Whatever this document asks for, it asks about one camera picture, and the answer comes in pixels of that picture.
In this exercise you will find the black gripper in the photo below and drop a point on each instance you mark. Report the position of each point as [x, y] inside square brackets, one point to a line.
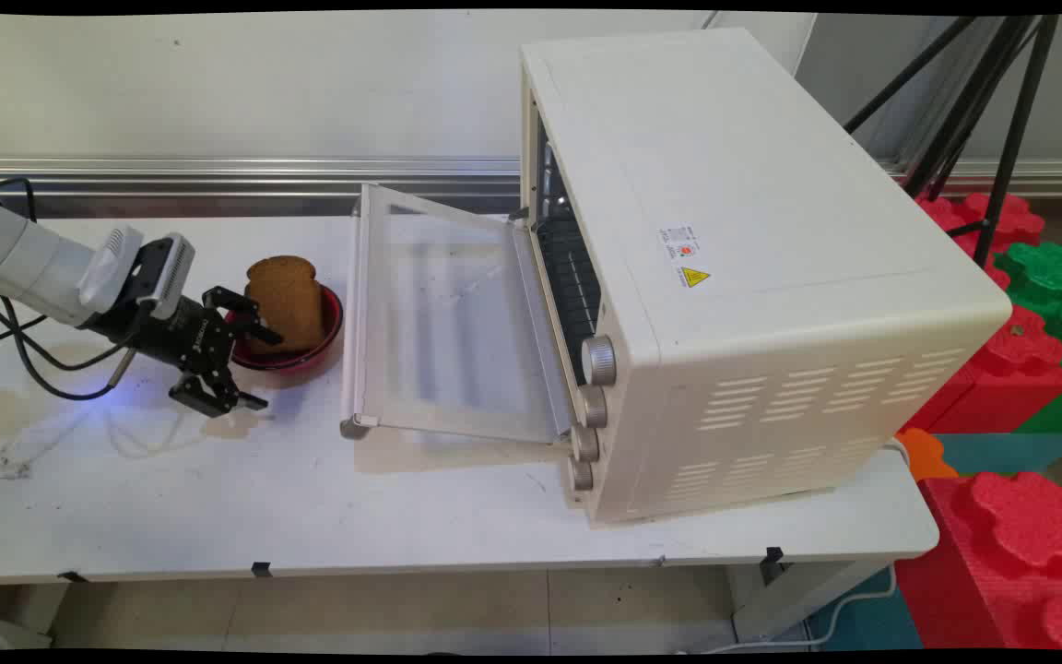
[182, 337]

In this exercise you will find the cream glass oven door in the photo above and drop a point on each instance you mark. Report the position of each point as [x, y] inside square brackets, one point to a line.
[448, 314]

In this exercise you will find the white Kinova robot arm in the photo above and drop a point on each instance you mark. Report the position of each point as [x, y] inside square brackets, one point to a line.
[24, 258]

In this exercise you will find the brown bread slice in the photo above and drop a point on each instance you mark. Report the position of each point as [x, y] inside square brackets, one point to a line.
[289, 300]

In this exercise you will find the red round bowl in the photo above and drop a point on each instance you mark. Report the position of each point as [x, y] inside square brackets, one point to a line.
[321, 354]

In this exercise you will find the white table leg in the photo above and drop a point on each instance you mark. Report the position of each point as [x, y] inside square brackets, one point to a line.
[15, 613]
[798, 590]

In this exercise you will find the large silver oven knob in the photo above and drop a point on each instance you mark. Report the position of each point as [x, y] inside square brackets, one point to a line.
[598, 361]

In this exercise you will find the white label sticker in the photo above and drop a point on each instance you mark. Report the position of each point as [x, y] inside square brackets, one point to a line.
[681, 243]

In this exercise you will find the yellow warning triangle sticker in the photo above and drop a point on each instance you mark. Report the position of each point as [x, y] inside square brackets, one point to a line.
[695, 278]

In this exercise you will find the cream toaster oven body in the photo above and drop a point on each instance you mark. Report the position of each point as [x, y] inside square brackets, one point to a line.
[752, 231]

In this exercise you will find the teal floor mat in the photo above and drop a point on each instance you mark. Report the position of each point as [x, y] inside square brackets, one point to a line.
[863, 618]

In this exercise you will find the orange foam piece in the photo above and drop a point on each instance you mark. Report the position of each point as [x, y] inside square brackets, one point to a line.
[927, 456]

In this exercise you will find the large red foam block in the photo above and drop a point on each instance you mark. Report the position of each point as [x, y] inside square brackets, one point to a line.
[1010, 369]
[1001, 563]

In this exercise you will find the teal foam block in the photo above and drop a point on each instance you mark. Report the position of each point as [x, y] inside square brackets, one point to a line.
[1010, 452]

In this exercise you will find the black tripod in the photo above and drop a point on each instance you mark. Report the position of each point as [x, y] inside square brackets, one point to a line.
[1015, 129]

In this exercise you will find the green foam block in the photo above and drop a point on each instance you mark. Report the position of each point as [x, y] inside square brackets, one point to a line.
[1043, 272]

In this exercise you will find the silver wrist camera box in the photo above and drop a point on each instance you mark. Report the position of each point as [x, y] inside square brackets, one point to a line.
[171, 275]

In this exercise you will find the aluminium wall rail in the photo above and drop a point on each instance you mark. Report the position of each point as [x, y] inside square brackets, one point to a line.
[218, 175]

